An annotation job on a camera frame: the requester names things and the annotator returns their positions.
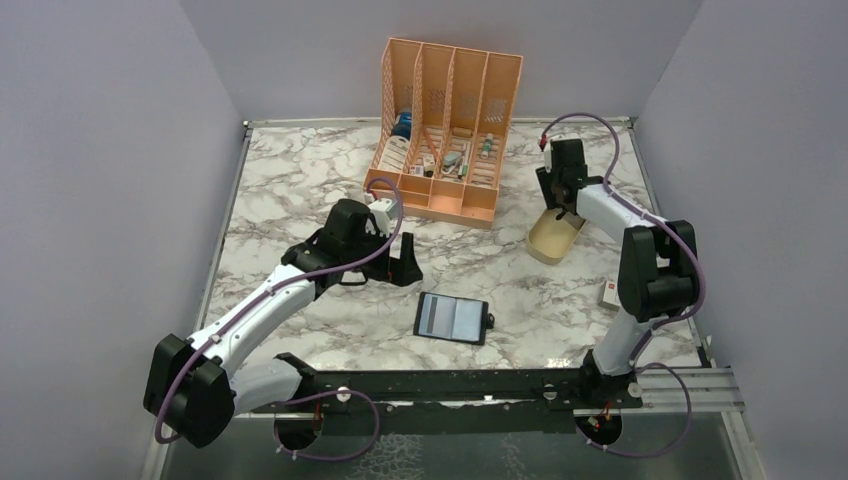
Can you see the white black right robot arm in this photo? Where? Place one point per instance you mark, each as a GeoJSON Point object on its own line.
{"type": "Point", "coordinates": [657, 276]}

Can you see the green white marker pen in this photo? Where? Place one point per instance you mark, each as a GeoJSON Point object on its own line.
{"type": "Point", "coordinates": [486, 146]}

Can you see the blue tape roll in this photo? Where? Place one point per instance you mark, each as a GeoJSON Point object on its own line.
{"type": "Point", "coordinates": [403, 125]}

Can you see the black metal base rail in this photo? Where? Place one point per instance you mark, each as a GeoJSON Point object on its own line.
{"type": "Point", "coordinates": [435, 402]}

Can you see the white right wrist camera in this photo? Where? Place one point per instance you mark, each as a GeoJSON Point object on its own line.
{"type": "Point", "coordinates": [548, 159]}

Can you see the beige oval tray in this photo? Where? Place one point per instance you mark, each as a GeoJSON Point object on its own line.
{"type": "Point", "coordinates": [552, 236]}

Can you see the orange plastic desk organizer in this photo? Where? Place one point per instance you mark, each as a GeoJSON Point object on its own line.
{"type": "Point", "coordinates": [457, 96]}

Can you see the small white red box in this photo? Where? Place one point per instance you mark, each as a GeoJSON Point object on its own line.
{"type": "Point", "coordinates": [609, 297]}

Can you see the black leather card holder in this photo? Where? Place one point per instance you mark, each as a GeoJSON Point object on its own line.
{"type": "Point", "coordinates": [472, 320]}

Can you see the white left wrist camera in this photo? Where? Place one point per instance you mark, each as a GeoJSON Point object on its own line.
{"type": "Point", "coordinates": [382, 212]}

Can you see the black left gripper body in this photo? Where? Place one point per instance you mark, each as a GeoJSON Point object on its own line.
{"type": "Point", "coordinates": [375, 267]}

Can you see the white label card pack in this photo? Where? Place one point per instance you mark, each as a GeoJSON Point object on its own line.
{"type": "Point", "coordinates": [394, 154]}

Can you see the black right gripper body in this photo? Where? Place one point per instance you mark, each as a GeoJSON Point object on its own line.
{"type": "Point", "coordinates": [548, 180]}

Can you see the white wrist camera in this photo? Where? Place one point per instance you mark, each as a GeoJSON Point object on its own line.
{"type": "Point", "coordinates": [548, 159]}
{"type": "Point", "coordinates": [382, 212]}

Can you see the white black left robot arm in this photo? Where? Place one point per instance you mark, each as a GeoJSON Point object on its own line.
{"type": "Point", "coordinates": [196, 385]}

